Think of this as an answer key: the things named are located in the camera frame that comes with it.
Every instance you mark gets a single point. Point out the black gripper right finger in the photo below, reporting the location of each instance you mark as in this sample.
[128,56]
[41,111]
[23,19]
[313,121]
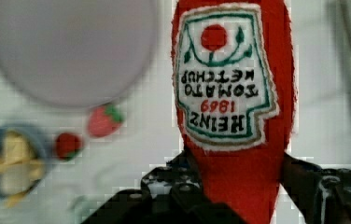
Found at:
[322,195]

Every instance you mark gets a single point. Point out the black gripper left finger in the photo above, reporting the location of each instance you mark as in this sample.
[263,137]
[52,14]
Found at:
[176,189]

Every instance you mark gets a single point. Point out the red plush ketchup bottle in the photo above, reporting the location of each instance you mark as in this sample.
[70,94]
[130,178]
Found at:
[233,78]

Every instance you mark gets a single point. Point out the pink toy strawberry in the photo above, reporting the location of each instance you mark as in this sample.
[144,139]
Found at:
[104,120]

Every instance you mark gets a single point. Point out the small red toy strawberry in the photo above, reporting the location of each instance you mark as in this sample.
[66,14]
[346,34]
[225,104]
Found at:
[67,146]

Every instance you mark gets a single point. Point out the peeled toy banana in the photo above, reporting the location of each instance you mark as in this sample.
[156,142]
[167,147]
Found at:
[20,167]

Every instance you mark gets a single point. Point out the lavender round plate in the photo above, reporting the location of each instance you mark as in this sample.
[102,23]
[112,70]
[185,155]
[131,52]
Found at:
[76,53]

